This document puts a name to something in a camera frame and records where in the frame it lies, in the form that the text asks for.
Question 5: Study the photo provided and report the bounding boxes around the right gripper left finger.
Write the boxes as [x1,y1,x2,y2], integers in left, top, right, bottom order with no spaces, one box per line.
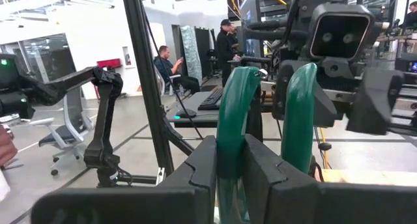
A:
[156,135,218,224]

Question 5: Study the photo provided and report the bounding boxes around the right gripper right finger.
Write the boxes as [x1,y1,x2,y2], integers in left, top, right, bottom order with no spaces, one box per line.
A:
[244,134,322,224]

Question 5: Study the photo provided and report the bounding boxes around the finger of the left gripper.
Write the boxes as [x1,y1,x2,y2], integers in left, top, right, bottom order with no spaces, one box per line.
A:
[275,61,338,128]
[345,67,405,136]

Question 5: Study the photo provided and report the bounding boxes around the green handled pruning shears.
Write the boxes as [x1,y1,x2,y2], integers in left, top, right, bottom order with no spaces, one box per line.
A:
[216,63,319,224]

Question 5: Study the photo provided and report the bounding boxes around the black computer mouse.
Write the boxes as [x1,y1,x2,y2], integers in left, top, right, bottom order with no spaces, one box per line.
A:
[174,108,198,120]

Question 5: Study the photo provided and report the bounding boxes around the black desk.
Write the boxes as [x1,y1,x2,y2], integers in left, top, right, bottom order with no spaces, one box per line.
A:
[165,90,265,129]

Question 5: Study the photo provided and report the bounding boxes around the black keyboard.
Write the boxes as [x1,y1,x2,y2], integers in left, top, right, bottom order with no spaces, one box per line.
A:
[197,87,225,111]

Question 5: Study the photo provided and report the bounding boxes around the person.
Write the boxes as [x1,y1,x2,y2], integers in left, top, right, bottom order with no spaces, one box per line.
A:
[397,1,417,29]
[152,45,202,95]
[215,18,244,88]

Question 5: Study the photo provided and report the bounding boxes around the black desk monitor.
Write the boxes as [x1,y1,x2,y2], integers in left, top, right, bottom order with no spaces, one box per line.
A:
[239,0,263,59]

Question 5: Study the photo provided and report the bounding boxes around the grey patterned panel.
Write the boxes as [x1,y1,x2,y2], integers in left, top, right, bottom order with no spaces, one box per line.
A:
[180,25,203,85]

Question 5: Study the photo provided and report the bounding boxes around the white grey office chair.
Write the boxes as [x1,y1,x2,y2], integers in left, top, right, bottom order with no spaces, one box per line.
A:
[29,86,96,176]

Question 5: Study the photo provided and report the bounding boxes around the person's hand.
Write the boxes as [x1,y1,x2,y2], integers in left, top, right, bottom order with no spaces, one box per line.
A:
[0,124,18,168]

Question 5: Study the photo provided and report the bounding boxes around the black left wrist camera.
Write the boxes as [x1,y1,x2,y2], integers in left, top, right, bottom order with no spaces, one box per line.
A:
[307,1,381,63]

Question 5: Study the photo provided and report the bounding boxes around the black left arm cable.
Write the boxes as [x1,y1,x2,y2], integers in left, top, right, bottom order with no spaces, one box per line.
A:
[278,0,306,49]

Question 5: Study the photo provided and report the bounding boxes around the black aluminium table frame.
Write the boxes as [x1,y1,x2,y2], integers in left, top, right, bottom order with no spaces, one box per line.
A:
[117,0,196,188]

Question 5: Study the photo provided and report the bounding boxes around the white wall box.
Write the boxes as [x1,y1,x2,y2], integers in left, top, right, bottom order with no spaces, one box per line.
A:
[122,46,134,68]

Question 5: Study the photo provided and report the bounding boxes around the red wall sign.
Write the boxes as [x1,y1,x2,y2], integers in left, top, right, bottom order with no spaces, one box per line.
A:
[96,57,122,70]

